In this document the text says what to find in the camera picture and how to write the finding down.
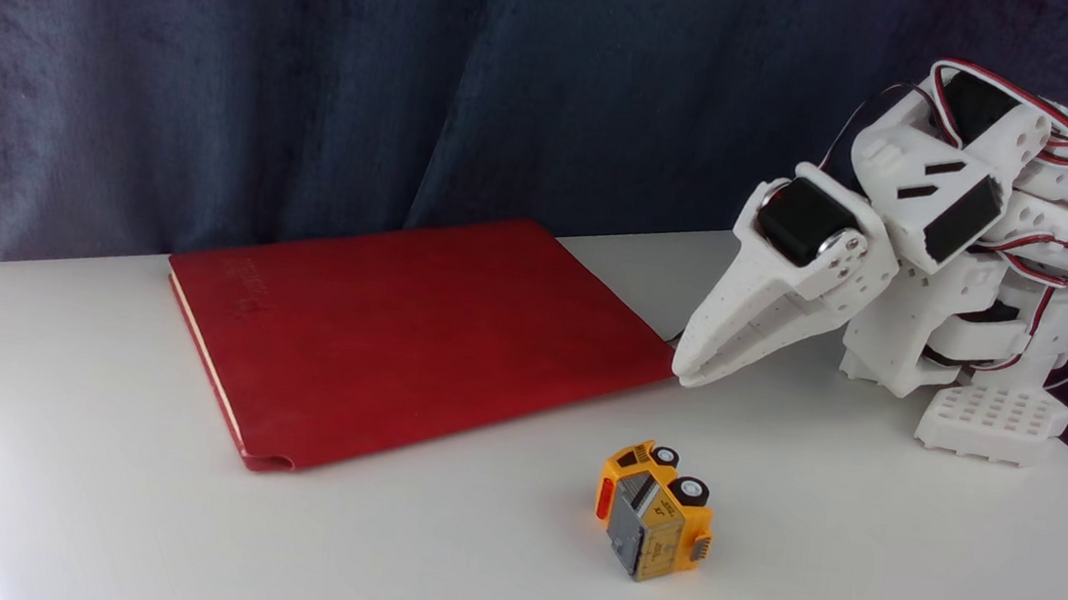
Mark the yellow toy truck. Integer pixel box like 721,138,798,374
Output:
589,435,723,589

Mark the red notebook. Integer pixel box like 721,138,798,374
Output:
149,185,690,511

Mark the dark blue curtain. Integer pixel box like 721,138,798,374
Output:
0,0,1068,495

